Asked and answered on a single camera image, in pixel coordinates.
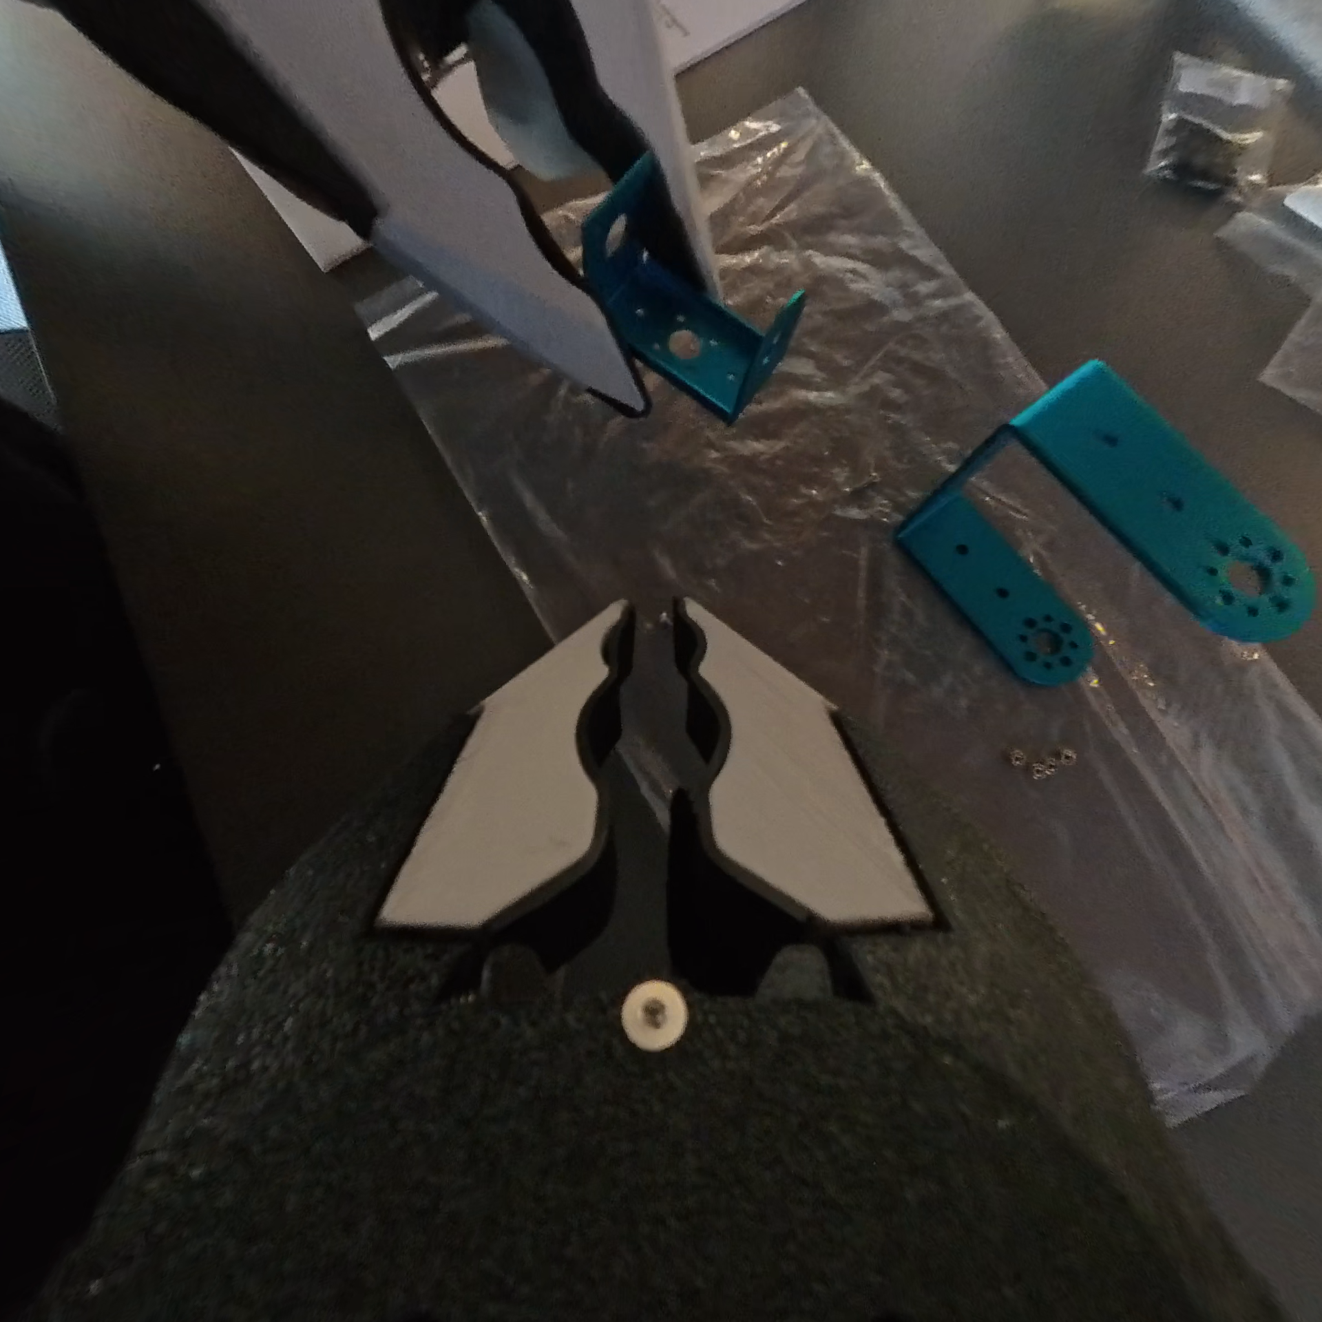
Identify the dark grey desk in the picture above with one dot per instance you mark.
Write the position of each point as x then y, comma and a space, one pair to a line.
1033, 207

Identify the small blue U bracket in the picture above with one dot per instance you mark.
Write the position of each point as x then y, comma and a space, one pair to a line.
744, 372

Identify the large blue U bracket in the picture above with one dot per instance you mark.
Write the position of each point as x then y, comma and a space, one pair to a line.
1136, 455

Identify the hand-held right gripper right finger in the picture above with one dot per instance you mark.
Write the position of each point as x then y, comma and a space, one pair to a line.
806, 816

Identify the clear plastic bag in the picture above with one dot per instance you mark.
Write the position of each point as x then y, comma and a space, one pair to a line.
827, 517

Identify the pile of small screw bags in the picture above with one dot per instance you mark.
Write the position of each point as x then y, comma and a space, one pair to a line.
1208, 134

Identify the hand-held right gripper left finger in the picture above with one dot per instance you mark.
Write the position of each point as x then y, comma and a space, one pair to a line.
506, 816

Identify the small silver nuts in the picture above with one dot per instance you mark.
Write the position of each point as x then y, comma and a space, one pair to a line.
1039, 762

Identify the person's black clothing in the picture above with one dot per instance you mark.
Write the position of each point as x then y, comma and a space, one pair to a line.
83, 827

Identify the white instruction manual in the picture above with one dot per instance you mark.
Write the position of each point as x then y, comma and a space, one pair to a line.
723, 31

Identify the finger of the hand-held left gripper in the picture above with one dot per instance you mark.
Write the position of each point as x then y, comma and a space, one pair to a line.
434, 207
676, 155

